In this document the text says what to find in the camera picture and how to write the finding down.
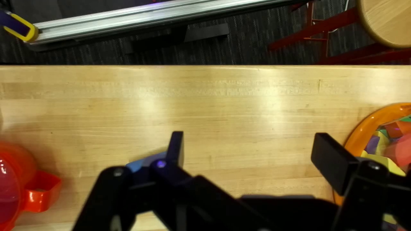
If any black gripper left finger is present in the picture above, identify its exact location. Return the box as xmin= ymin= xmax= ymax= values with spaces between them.
xmin=73 ymin=131 xmax=240 ymax=231

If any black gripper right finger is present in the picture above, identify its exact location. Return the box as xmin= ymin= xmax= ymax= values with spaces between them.
xmin=311 ymin=133 xmax=411 ymax=231

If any blue cylinder foam toy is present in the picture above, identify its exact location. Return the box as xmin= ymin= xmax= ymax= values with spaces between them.
xmin=126 ymin=153 xmax=166 ymax=174

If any mesh bag of foam blocks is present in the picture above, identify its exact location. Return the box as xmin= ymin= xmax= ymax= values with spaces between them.
xmin=360 ymin=117 xmax=411 ymax=176

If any orange tray under bag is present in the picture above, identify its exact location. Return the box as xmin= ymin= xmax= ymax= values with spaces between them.
xmin=344 ymin=103 xmax=411 ymax=158

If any red plastic bowl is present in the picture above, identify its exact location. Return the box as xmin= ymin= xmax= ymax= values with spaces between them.
xmin=0 ymin=143 xmax=62 ymax=231

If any round wooden stool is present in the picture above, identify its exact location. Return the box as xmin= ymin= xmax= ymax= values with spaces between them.
xmin=268 ymin=0 xmax=411 ymax=65

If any aluminium rail with yellow clamp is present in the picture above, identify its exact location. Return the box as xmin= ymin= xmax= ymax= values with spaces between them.
xmin=1 ymin=0 xmax=304 ymax=45

